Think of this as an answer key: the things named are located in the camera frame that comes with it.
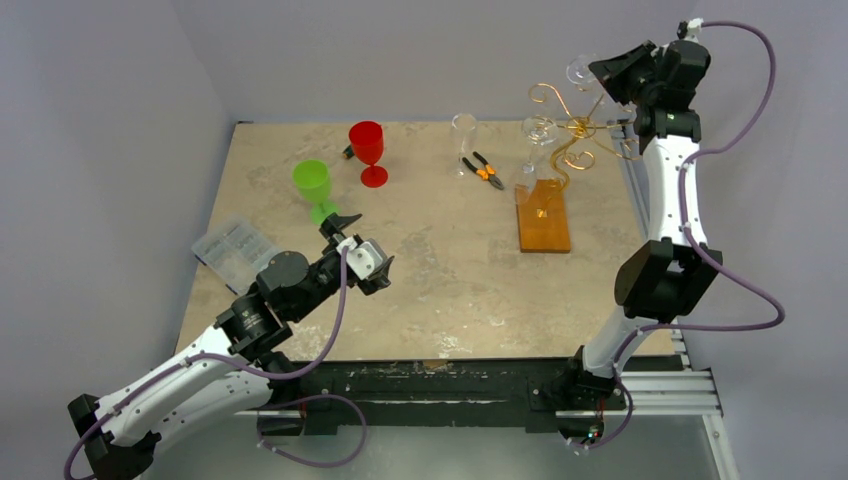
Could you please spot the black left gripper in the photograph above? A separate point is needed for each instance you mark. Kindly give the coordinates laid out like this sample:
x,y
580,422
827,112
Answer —
x,y
330,233

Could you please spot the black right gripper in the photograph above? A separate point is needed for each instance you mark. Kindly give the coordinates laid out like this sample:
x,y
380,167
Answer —
x,y
626,79

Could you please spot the clear round wine glass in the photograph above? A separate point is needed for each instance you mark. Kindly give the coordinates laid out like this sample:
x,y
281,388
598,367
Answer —
x,y
579,74

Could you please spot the gold wire glass rack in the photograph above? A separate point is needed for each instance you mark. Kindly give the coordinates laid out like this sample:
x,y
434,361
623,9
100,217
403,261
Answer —
x,y
603,115

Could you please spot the clear champagne flute with label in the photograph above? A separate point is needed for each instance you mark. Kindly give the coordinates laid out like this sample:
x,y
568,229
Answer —
x,y
541,133

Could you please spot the wooden rack base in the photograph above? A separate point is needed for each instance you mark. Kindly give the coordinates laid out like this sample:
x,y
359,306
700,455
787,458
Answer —
x,y
542,218

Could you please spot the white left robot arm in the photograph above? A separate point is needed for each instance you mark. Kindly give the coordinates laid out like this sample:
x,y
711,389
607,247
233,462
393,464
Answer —
x,y
234,364

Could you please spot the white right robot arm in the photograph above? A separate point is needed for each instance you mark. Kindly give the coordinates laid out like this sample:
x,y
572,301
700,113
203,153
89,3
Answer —
x,y
665,278

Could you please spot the clear tall flute glass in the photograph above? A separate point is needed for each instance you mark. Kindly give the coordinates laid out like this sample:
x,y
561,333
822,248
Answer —
x,y
464,134

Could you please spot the green plastic goblet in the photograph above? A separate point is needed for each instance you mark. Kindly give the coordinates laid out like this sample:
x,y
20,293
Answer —
x,y
312,179

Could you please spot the red plastic goblet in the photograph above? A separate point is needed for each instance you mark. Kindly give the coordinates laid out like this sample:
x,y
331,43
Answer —
x,y
367,142

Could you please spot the clear plastic screw box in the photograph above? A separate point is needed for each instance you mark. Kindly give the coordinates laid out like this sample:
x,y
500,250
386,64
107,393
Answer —
x,y
236,251

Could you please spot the orange black pliers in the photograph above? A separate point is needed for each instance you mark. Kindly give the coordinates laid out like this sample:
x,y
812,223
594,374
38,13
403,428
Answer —
x,y
483,169

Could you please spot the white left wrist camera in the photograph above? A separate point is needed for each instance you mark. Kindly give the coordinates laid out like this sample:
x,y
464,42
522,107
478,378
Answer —
x,y
364,257

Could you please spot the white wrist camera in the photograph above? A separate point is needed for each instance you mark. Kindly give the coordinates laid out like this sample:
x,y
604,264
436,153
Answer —
x,y
688,30
364,257

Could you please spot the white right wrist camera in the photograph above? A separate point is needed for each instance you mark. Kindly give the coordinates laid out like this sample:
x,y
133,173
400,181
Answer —
x,y
688,30

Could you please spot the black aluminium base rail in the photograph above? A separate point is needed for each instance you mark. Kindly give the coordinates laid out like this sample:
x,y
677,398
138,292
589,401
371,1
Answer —
x,y
538,395

